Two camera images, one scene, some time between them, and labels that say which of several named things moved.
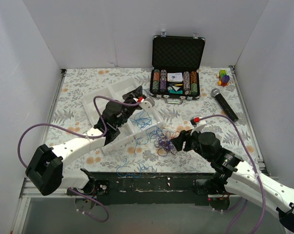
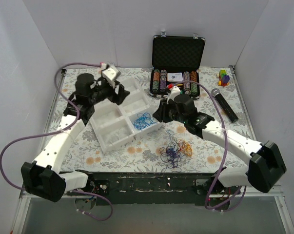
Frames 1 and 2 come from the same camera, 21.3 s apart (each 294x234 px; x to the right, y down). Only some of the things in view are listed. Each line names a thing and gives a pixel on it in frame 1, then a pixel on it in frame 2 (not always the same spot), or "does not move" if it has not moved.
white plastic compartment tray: (140, 123) does not move
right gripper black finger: (178, 141) → (162, 112)
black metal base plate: (154, 186) does not move
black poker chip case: (176, 62) does not move
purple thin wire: (166, 143) → (170, 154)
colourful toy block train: (224, 78) does not move
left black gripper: (131, 98) → (117, 93)
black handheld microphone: (216, 93) does not move
